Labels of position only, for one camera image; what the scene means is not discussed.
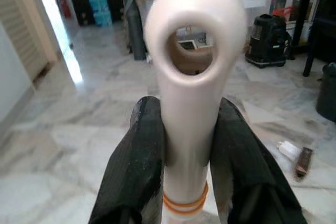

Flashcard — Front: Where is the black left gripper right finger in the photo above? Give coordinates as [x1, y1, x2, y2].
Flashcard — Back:
[209, 97, 308, 224]

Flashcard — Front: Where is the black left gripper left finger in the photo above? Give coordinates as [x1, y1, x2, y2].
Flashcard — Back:
[89, 97, 166, 224]

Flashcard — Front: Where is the beige long-handled dustpan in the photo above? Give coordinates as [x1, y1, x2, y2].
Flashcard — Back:
[143, 0, 247, 224]

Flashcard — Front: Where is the black floor appliance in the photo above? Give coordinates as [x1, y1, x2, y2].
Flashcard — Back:
[245, 13, 292, 69]

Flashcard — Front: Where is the orange rubber band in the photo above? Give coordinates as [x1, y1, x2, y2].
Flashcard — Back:
[163, 195, 205, 215]
[162, 182, 209, 208]

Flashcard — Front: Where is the white paper scrap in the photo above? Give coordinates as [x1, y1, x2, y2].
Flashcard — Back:
[275, 140, 300, 161]

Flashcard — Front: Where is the brown wrapper strip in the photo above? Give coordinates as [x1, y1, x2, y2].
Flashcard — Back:
[293, 146, 313, 182]

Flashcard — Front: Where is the black round bin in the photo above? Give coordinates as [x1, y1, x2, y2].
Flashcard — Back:
[316, 62, 336, 123]

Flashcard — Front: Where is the black piano bench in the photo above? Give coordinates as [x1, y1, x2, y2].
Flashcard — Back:
[302, 16, 336, 78]

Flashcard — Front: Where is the white framed picture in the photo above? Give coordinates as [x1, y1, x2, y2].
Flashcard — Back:
[178, 39, 197, 50]

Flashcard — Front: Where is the dark grey rolled mat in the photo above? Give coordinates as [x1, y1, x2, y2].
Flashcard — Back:
[125, 0, 147, 61]

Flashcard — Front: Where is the blue bottle pack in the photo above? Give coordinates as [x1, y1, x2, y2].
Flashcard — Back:
[88, 0, 110, 14]
[93, 11, 113, 27]

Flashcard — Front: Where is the orange plastic bag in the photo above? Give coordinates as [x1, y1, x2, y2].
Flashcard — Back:
[271, 6, 293, 18]

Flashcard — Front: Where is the black upright piano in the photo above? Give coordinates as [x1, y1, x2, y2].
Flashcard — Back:
[291, 0, 336, 51]

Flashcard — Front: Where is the red fire extinguisher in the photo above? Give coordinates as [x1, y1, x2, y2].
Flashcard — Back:
[58, 0, 72, 19]

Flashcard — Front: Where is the beige louvered door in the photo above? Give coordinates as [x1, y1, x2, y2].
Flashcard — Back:
[0, 0, 58, 82]

